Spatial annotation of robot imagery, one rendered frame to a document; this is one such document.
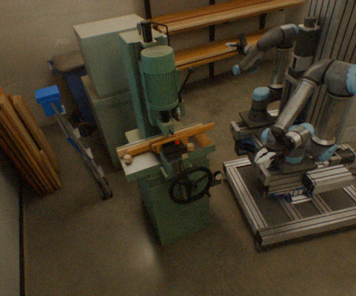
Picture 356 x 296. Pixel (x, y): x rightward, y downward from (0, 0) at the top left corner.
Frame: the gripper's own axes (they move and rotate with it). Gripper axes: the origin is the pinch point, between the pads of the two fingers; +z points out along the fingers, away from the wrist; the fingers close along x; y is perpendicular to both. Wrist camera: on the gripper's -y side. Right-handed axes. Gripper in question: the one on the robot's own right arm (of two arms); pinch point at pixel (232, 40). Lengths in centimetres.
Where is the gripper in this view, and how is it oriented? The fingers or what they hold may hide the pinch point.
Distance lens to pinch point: 240.4
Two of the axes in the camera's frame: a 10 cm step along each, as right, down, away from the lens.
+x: 8.8, -4.3, 2.0
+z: -4.3, -5.5, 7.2
